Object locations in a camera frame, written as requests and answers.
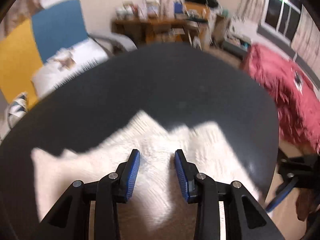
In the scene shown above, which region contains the wooden desk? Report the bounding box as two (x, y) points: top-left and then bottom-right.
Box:
(112, 18), (210, 49)

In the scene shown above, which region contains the stack of boxes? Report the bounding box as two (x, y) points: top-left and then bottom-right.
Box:
(145, 0), (160, 18)

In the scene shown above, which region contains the low white shelf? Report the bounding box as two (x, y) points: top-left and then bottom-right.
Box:
(221, 33), (252, 60)

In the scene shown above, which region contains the grey yellow blue sofa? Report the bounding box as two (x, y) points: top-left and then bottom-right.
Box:
(1, 0), (137, 139)

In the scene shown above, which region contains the person right hand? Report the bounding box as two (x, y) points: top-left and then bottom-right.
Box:
(296, 189), (319, 221)

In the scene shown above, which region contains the cream knit sweater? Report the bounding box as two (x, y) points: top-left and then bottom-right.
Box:
(31, 111), (260, 239)

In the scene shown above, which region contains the red ruffled quilt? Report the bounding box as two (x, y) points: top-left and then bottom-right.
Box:
(240, 43), (319, 154)

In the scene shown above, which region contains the right floral curtain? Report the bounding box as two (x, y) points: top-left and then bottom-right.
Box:
(236, 0), (266, 23)

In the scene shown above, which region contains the blue bag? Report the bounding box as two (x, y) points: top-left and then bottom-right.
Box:
(174, 1), (183, 14)

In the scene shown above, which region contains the white deer print pillow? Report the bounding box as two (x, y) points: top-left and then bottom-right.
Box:
(31, 38), (108, 99)

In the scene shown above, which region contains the geometric pattern pillow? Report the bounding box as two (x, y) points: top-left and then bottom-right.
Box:
(7, 92), (28, 129)

